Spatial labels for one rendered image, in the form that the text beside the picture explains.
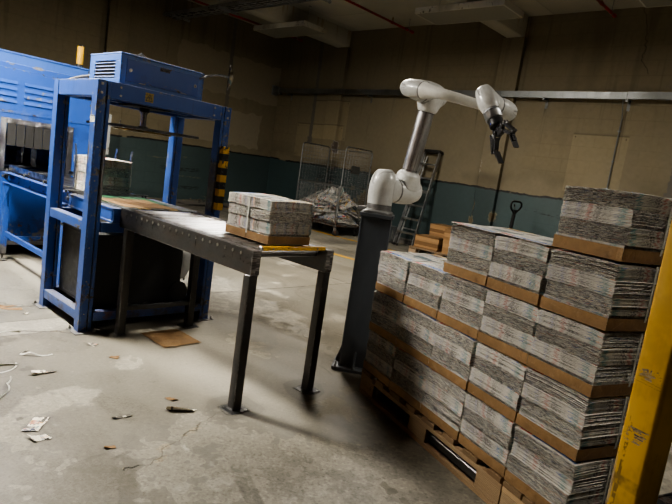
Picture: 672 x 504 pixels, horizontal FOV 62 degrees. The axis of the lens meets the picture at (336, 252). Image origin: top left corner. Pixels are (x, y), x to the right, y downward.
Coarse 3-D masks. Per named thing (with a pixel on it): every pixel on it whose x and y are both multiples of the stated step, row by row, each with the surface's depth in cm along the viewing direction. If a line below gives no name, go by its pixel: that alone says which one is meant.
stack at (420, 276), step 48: (432, 288) 265; (480, 288) 235; (432, 336) 262; (528, 336) 210; (384, 384) 298; (432, 384) 259; (480, 384) 230; (432, 432) 257; (480, 432) 230; (480, 480) 227
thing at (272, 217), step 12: (264, 204) 282; (276, 204) 279; (288, 204) 285; (300, 204) 290; (312, 204) 296; (252, 216) 288; (264, 216) 281; (276, 216) 279; (288, 216) 285; (300, 216) 291; (252, 228) 289; (264, 228) 282; (276, 228) 281; (288, 228) 287; (300, 228) 293
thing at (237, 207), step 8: (232, 192) 300; (240, 192) 304; (232, 200) 300; (240, 200) 294; (232, 208) 301; (240, 208) 295; (232, 216) 301; (240, 216) 297; (232, 224) 301; (240, 224) 296
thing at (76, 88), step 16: (64, 80) 358; (80, 80) 341; (80, 96) 356; (112, 96) 331; (128, 96) 338; (144, 96) 346; (160, 96) 353; (176, 96) 361; (160, 112) 419; (176, 112) 408; (192, 112) 372; (208, 112) 380
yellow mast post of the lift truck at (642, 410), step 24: (648, 336) 148; (648, 360) 147; (648, 384) 147; (648, 408) 146; (624, 432) 152; (648, 432) 146; (624, 456) 152; (648, 456) 146; (624, 480) 151; (648, 480) 148
